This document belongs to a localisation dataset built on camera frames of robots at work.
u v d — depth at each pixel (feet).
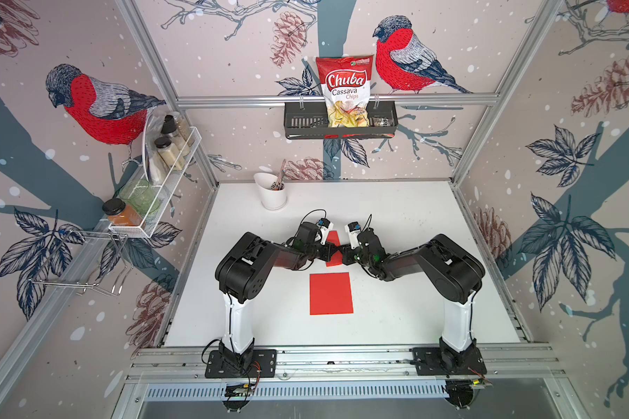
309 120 3.11
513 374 2.40
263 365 2.40
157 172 2.31
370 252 2.56
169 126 2.57
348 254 2.88
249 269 1.75
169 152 2.50
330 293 2.91
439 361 2.20
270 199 3.53
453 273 1.72
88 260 1.84
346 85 2.63
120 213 1.96
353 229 2.89
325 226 2.96
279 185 3.59
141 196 2.20
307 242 2.62
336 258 3.10
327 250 2.88
